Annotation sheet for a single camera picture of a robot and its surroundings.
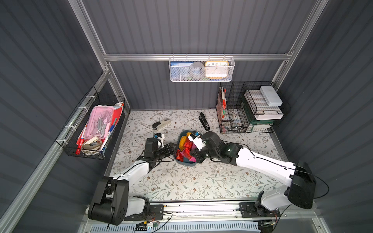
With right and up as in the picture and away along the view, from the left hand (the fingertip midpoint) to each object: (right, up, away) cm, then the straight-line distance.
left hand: (175, 148), depth 87 cm
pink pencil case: (-37, +16, -15) cm, 43 cm away
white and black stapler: (-14, +13, +19) cm, 27 cm away
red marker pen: (-40, +3, -24) cm, 47 cm away
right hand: (+10, +1, -11) cm, 15 cm away
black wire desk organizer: (+52, +28, +28) cm, 65 cm away
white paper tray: (+55, +24, +6) cm, 60 cm away
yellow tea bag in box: (+4, +4, +7) cm, 9 cm away
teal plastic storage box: (+7, -9, +2) cm, 11 cm away
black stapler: (+19, +17, +22) cm, 34 cm away
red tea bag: (+5, -4, +4) cm, 8 cm away
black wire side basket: (-35, +5, -23) cm, 42 cm away
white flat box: (+65, +34, +12) cm, 74 cm away
